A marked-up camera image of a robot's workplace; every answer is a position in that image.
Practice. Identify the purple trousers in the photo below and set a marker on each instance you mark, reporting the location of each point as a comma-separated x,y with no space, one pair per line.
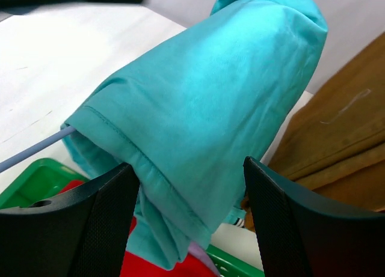
199,253

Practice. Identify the teal trousers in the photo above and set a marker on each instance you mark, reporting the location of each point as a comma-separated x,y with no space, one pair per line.
188,112

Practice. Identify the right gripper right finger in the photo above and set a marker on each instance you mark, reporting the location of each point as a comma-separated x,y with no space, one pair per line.
301,233

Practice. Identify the brown trousers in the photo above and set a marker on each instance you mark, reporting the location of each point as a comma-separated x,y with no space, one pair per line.
334,145

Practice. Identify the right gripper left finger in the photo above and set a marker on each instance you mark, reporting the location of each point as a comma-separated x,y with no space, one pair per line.
81,232

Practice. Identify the green plastic tray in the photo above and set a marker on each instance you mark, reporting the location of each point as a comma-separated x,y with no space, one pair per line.
45,178

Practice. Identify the red trousers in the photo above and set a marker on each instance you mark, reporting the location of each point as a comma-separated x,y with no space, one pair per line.
142,258

